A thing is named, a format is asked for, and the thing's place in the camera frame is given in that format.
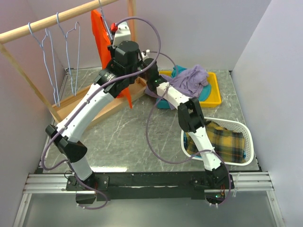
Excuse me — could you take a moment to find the white perforated plastic basket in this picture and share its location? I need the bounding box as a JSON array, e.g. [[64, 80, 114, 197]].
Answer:
[[181, 117, 254, 170]]

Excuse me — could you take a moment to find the blue wire hanger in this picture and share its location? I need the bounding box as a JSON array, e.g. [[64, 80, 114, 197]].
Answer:
[[98, 0, 113, 41], [27, 22, 61, 107], [56, 12, 81, 96]]

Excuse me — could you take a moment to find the teal t shirt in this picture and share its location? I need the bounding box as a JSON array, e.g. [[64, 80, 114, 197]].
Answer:
[[157, 65, 213, 110]]

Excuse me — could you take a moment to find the aluminium rail frame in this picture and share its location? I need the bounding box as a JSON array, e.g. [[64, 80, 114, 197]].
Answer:
[[13, 68, 287, 227]]

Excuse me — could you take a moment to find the purple t shirt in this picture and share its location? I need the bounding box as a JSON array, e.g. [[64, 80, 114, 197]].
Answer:
[[144, 64, 209, 100]]

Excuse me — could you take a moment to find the wooden clothes rack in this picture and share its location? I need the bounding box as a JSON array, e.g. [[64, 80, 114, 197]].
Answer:
[[0, 0, 148, 128]]

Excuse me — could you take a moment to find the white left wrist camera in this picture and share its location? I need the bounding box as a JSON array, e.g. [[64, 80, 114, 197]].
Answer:
[[110, 22, 131, 46]]

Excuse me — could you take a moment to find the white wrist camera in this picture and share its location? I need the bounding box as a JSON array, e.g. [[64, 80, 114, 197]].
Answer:
[[110, 22, 131, 46], [141, 49, 151, 62]]

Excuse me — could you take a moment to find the yellow plaid shirt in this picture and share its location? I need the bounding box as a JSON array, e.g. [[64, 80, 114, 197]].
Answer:
[[181, 121, 246, 164]]

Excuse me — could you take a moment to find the orange t shirt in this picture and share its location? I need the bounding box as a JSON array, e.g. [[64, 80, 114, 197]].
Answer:
[[90, 9, 133, 109]]

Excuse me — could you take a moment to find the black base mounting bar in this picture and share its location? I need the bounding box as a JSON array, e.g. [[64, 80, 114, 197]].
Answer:
[[65, 170, 237, 205]]

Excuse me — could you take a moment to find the yellow plastic tray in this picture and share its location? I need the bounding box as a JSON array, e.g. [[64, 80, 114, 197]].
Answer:
[[160, 70, 222, 108]]

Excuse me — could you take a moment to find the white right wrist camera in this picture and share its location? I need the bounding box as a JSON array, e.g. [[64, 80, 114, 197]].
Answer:
[[141, 49, 151, 62]]

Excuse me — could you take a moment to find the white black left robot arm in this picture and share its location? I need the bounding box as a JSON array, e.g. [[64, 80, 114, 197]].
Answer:
[[46, 41, 142, 190]]

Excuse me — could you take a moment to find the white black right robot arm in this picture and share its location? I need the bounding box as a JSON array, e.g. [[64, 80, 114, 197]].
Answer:
[[143, 58, 232, 189]]

